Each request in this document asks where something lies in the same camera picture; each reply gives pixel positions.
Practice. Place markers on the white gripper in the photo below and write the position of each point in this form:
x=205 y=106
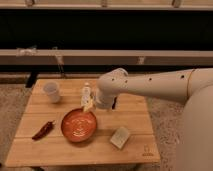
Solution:
x=103 y=100

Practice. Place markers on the wooden table board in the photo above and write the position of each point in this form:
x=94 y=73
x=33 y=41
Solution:
x=131 y=112

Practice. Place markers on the white paper cup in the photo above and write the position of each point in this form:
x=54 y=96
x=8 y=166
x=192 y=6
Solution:
x=51 y=89

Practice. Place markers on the grey metal rail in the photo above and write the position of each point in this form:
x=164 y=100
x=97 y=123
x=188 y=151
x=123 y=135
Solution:
x=105 y=57

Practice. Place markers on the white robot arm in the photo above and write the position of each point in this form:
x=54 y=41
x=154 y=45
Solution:
x=193 y=88

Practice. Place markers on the red chili pepper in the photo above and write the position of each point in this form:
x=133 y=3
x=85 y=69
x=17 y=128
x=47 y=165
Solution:
x=45 y=130

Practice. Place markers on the beige sponge block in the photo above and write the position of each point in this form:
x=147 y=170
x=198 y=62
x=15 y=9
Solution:
x=120 y=137

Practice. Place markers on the orange bowl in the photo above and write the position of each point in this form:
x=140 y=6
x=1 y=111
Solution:
x=78 y=126

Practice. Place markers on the white plastic bottle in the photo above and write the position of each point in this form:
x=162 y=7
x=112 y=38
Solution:
x=86 y=94

